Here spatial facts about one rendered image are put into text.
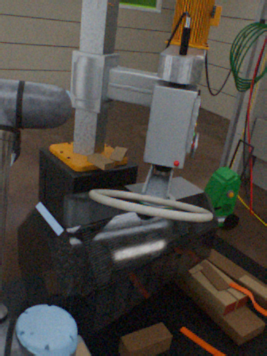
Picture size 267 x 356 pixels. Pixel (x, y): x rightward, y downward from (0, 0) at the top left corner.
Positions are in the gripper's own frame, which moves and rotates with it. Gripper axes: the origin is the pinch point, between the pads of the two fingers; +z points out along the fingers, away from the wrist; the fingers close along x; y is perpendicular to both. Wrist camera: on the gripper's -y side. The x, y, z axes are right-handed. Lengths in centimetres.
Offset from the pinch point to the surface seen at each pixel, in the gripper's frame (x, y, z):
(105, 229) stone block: 53, -29, 20
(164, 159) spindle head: 72, -30, -25
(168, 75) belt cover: 58, -15, -64
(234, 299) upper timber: 153, -65, 50
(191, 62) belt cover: 66, -10, -72
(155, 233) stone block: 82, -42, 17
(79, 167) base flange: 27, -107, -1
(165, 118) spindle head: 64, -23, -45
